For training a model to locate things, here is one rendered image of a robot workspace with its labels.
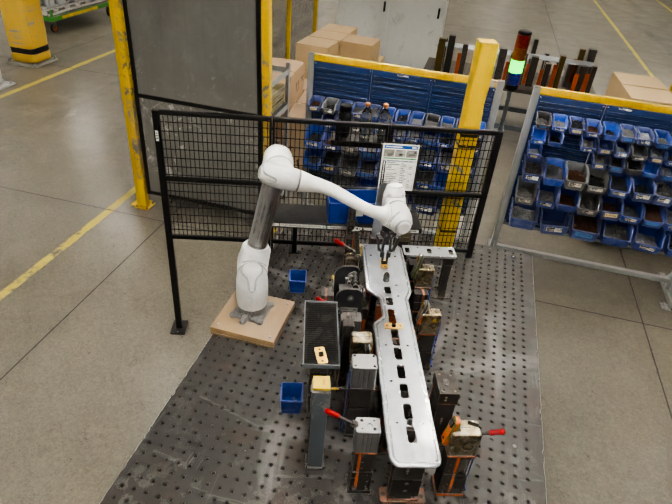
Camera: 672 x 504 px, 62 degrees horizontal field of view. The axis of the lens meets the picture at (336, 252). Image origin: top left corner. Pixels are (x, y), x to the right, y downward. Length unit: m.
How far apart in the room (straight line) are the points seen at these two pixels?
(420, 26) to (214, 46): 4.96
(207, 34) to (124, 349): 2.31
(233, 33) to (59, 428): 2.84
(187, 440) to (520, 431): 1.42
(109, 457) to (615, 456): 2.83
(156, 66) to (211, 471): 3.29
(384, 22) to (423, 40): 0.64
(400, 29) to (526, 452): 7.26
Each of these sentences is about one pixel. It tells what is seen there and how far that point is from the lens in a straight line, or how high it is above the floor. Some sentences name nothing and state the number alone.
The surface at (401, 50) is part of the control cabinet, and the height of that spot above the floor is 0.51.
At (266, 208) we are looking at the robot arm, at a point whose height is 1.27.
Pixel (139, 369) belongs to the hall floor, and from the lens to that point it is 3.76.
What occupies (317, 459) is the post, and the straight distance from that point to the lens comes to 2.32.
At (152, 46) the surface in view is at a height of 1.46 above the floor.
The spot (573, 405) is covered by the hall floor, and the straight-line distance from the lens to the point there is 3.93.
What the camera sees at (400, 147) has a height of 1.42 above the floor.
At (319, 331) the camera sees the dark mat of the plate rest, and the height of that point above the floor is 1.16.
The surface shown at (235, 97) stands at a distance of 4.51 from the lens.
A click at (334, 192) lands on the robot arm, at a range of 2.54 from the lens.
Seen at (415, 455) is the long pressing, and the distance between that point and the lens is 2.08.
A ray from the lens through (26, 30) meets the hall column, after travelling 9.49.
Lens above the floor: 2.65
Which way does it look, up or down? 34 degrees down
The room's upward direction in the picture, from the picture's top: 5 degrees clockwise
